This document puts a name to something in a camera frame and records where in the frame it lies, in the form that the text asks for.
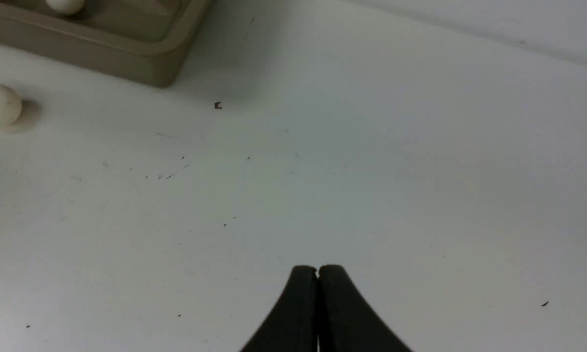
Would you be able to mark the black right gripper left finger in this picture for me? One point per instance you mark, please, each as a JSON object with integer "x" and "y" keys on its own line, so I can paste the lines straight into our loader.
{"x": 291, "y": 324}

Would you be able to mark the tan plastic storage bin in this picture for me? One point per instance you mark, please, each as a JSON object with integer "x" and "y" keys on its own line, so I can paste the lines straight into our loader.
{"x": 144, "y": 41}

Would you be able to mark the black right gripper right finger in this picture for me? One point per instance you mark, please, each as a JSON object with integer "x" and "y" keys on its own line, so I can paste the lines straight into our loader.
{"x": 347, "y": 321}

